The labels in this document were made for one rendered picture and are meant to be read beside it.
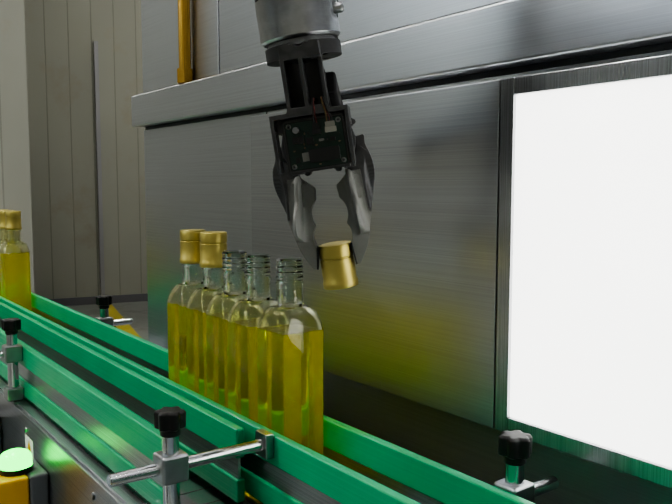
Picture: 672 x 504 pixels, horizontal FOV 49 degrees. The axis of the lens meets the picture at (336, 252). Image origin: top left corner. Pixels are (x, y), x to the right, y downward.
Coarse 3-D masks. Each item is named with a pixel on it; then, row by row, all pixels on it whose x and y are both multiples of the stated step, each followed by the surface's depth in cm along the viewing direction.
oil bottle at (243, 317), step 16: (240, 304) 84; (256, 304) 82; (272, 304) 83; (240, 320) 83; (256, 320) 82; (240, 336) 83; (256, 336) 82; (240, 352) 83; (256, 352) 82; (240, 368) 83; (256, 368) 82; (240, 384) 83; (256, 384) 82; (240, 400) 84; (256, 400) 82; (256, 416) 82
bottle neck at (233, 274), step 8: (224, 256) 88; (232, 256) 88; (240, 256) 88; (224, 264) 88; (232, 264) 88; (240, 264) 88; (224, 272) 88; (232, 272) 88; (240, 272) 88; (224, 280) 88; (232, 280) 88; (240, 280) 88; (224, 288) 89; (232, 288) 88; (240, 288) 88
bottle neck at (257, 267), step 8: (248, 256) 83; (256, 256) 83; (264, 256) 83; (248, 264) 83; (256, 264) 83; (264, 264) 83; (248, 272) 83; (256, 272) 83; (264, 272) 83; (248, 280) 83; (256, 280) 83; (264, 280) 83; (248, 288) 84; (256, 288) 83; (264, 288) 84; (248, 296) 84; (256, 296) 83; (264, 296) 84
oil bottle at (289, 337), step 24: (264, 312) 80; (288, 312) 78; (312, 312) 79; (264, 336) 80; (288, 336) 77; (312, 336) 79; (264, 360) 80; (288, 360) 77; (312, 360) 79; (264, 384) 80; (288, 384) 78; (312, 384) 80; (264, 408) 80; (288, 408) 78; (312, 408) 80; (288, 432) 78; (312, 432) 80
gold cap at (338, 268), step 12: (324, 252) 73; (336, 252) 73; (348, 252) 73; (324, 264) 73; (336, 264) 73; (348, 264) 73; (324, 276) 74; (336, 276) 73; (348, 276) 73; (324, 288) 74; (336, 288) 73
